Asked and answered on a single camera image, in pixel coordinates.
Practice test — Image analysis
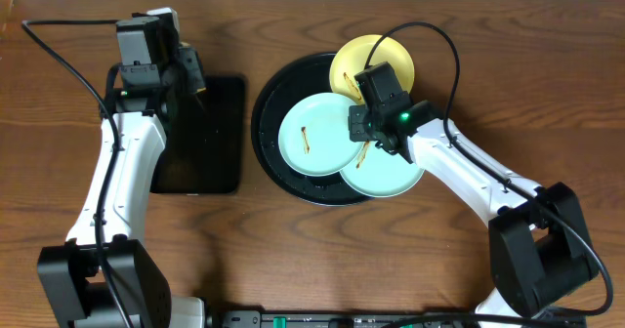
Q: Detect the mint plate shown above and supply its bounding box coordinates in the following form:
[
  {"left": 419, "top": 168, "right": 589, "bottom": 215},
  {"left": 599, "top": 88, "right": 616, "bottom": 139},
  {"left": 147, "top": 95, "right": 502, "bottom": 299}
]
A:
[
  {"left": 278, "top": 93, "right": 364, "bottom": 177},
  {"left": 340, "top": 142, "right": 424, "bottom": 198}
]

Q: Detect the black rectangular tray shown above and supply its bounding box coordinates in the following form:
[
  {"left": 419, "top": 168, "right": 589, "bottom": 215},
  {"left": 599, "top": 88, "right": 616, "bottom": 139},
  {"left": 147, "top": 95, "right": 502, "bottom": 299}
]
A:
[{"left": 150, "top": 76, "right": 246, "bottom": 195}]

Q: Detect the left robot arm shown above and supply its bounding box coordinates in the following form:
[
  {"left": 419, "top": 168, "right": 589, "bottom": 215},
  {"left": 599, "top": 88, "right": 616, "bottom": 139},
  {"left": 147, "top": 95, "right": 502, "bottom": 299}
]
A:
[{"left": 37, "top": 8, "right": 211, "bottom": 327}]

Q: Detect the yellow plate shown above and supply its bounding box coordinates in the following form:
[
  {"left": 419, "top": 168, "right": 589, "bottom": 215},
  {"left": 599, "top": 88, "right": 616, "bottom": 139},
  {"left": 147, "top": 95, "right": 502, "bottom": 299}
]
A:
[{"left": 329, "top": 34, "right": 415, "bottom": 104}]

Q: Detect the black round tray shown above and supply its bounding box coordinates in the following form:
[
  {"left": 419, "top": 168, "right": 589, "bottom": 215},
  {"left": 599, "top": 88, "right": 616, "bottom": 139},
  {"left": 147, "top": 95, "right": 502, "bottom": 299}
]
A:
[{"left": 252, "top": 53, "right": 372, "bottom": 206}]

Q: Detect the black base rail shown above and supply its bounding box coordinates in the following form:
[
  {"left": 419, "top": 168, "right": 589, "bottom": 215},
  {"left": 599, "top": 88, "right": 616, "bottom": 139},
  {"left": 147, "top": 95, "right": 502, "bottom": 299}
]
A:
[{"left": 203, "top": 309, "right": 588, "bottom": 328}]

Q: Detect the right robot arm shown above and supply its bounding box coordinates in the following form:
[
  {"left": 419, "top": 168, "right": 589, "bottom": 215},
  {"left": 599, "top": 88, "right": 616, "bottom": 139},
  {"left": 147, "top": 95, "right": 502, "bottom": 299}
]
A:
[{"left": 348, "top": 62, "right": 601, "bottom": 318}]

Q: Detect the green yellow sponge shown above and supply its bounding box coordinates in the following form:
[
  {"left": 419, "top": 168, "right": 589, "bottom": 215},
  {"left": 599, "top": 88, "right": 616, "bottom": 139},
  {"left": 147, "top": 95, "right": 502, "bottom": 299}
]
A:
[{"left": 179, "top": 43, "right": 206, "bottom": 94}]

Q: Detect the black cable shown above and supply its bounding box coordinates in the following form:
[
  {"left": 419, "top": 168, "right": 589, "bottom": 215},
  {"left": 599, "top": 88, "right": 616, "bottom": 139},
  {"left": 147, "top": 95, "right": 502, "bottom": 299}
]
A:
[
  {"left": 363, "top": 20, "right": 615, "bottom": 318},
  {"left": 21, "top": 19, "right": 136, "bottom": 328}
]

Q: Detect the left black cable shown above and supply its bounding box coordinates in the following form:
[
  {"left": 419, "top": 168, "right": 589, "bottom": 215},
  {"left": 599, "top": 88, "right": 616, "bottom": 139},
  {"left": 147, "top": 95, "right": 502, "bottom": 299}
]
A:
[{"left": 21, "top": 19, "right": 136, "bottom": 328}]

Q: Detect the right black cable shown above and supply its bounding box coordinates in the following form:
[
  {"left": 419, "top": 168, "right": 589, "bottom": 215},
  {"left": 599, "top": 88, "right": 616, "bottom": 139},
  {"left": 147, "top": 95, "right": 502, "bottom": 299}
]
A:
[{"left": 363, "top": 20, "right": 615, "bottom": 318}]

